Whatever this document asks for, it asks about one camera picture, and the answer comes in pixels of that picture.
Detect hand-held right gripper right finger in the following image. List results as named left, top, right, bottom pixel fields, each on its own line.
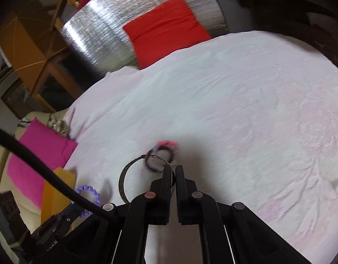
left=175, top=165, right=312, bottom=264

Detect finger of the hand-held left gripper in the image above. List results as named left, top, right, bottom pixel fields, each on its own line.
left=55, top=207, right=84, bottom=227

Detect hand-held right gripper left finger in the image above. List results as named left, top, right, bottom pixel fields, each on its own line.
left=40, top=166, right=174, bottom=264

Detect purple bead bracelet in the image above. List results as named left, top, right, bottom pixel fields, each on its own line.
left=71, top=185, right=101, bottom=218

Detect black looped hair tie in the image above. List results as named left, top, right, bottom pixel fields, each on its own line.
left=118, top=140, right=180, bottom=202

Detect orange paper envelope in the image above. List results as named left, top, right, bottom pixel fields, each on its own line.
left=41, top=166, right=77, bottom=224

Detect magenta cushion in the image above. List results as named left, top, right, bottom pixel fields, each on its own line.
left=7, top=118, right=78, bottom=208

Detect cream mat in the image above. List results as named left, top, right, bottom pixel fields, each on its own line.
left=0, top=109, right=76, bottom=253

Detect white terry towel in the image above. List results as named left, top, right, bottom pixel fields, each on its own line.
left=63, top=30, right=338, bottom=264

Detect patterned crumpled cloth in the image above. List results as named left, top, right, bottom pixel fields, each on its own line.
left=19, top=111, right=72, bottom=138

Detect silver insulation mat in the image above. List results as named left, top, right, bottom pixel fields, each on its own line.
left=59, top=0, right=228, bottom=73

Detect yellow wooden table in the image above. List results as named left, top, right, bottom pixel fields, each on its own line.
left=0, top=0, right=88, bottom=119

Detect thick black cable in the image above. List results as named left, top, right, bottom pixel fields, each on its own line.
left=0, top=125, right=120, bottom=222

